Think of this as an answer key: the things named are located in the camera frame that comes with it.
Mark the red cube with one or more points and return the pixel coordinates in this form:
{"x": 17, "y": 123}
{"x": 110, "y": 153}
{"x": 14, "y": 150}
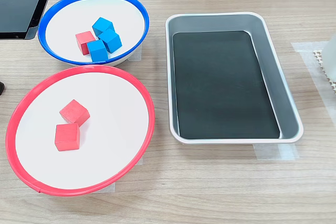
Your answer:
{"x": 84, "y": 39}
{"x": 74, "y": 111}
{"x": 67, "y": 137}

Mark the blue cube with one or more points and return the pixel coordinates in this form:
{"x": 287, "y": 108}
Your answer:
{"x": 97, "y": 51}
{"x": 111, "y": 40}
{"x": 102, "y": 24}

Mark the blue-rimmed white plate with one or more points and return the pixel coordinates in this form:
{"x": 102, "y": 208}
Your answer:
{"x": 65, "y": 16}

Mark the clear tape strip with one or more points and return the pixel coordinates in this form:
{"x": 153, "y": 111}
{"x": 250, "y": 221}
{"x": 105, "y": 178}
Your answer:
{"x": 137, "y": 54}
{"x": 111, "y": 188}
{"x": 275, "y": 153}

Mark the steel tray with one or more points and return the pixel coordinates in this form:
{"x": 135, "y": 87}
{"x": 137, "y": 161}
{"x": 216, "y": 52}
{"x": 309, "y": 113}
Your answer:
{"x": 210, "y": 22}

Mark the black flat device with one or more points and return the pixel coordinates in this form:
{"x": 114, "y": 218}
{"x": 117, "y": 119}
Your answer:
{"x": 15, "y": 9}

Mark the black tray mat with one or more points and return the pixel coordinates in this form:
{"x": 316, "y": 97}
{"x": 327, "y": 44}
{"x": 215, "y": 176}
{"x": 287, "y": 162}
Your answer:
{"x": 215, "y": 90}

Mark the red-rimmed white plate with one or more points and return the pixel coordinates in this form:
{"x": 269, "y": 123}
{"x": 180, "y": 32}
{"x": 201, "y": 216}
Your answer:
{"x": 110, "y": 129}

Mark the small black object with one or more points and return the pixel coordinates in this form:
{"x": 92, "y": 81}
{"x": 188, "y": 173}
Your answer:
{"x": 1, "y": 89}

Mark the pale perforated base plate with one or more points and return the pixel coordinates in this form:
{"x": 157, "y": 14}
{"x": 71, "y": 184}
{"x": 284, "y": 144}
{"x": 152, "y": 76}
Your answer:
{"x": 333, "y": 86}

